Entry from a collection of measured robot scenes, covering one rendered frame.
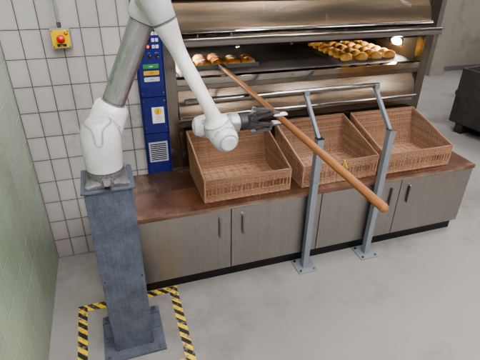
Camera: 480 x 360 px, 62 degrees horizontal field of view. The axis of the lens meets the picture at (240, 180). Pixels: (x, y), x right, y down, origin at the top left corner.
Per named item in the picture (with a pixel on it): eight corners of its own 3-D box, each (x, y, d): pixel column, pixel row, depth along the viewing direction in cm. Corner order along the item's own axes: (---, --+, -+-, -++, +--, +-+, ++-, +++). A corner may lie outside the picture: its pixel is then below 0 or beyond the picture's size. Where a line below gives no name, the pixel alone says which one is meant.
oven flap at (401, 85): (180, 120, 257) (176, 88, 254) (411, 96, 307) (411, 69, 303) (181, 120, 253) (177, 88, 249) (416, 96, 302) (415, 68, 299)
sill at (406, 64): (175, 83, 252) (174, 77, 250) (413, 65, 301) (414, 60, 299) (176, 86, 247) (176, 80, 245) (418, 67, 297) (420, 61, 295)
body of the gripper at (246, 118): (236, 110, 183) (255, 108, 185) (236, 128, 187) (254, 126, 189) (241, 116, 176) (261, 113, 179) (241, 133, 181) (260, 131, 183)
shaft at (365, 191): (389, 213, 123) (391, 204, 122) (381, 214, 122) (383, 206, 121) (226, 71, 263) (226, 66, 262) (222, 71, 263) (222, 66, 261)
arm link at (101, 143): (83, 177, 164) (73, 127, 153) (87, 158, 179) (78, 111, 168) (123, 173, 167) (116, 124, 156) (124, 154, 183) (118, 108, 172)
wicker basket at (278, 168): (186, 167, 274) (184, 130, 260) (263, 156, 290) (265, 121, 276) (203, 205, 234) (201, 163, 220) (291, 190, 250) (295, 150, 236)
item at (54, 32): (53, 46, 216) (49, 26, 211) (73, 45, 218) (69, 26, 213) (52, 49, 210) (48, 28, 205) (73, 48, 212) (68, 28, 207)
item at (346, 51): (306, 45, 341) (306, 38, 338) (354, 43, 354) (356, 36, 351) (343, 62, 291) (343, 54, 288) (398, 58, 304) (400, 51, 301)
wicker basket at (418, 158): (343, 146, 308) (348, 111, 294) (405, 138, 323) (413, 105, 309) (380, 176, 267) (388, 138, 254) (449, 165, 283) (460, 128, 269)
